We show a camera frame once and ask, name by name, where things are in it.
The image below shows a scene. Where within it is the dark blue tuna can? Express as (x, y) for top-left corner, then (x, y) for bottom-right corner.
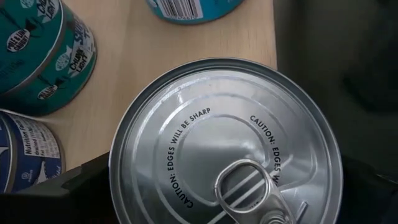
(0, 115), (15, 194)
(0, 109), (65, 194)

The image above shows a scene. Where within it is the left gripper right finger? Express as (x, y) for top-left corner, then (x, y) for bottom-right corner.
(337, 155), (398, 224)

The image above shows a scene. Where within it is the grey-labelled tin can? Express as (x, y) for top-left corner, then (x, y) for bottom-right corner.
(108, 57), (344, 224)

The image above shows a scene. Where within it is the teal can with yellow print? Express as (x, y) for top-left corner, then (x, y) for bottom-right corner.
(146, 0), (246, 26)

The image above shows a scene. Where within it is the teal can with white label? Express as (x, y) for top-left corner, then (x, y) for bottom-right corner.
(0, 6), (98, 117)

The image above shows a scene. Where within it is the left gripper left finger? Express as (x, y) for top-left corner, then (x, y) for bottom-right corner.
(0, 152), (119, 224)

